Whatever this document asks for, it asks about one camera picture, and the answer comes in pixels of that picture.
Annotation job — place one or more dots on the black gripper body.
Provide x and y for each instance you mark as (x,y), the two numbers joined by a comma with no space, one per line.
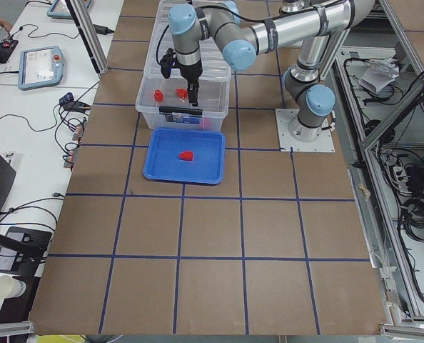
(190,71)

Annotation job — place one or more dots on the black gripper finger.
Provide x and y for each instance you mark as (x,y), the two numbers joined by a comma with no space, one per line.
(192,91)

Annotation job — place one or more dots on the clear plastic box lid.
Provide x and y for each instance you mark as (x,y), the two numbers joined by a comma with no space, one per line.
(199,36)

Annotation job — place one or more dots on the red block from tray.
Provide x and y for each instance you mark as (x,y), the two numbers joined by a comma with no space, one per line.
(186,155)

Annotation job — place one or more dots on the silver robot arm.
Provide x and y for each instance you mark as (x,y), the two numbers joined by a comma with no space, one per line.
(310,23)

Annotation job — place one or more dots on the red block in box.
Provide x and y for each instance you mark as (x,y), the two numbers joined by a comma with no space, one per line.
(207,124)
(182,93)
(158,95)

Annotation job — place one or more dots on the clear plastic storage box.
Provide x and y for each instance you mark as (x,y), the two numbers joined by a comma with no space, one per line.
(213,99)

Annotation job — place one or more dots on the blue plastic tray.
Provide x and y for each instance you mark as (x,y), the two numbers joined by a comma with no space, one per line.
(162,162)

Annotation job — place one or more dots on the black power adapter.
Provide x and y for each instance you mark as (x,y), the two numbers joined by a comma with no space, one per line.
(102,30)

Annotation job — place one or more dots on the blue teach pendant far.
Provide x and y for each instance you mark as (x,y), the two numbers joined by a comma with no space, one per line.
(58,10)

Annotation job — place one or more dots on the blue teach pendant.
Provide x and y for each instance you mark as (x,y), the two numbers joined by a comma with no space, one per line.
(58,10)
(40,67)

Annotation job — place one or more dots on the blue teach pendant near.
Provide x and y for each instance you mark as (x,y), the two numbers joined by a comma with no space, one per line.
(40,67)

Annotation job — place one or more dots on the white paper cup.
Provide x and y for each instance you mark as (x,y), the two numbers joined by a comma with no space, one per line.
(11,287)

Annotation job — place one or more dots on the black box latch handle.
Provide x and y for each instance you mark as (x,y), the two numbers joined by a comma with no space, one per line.
(180,110)

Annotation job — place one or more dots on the aluminium frame post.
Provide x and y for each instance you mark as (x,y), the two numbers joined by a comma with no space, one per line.
(87,32)

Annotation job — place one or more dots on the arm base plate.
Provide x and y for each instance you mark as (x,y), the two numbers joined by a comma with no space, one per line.
(294,137)

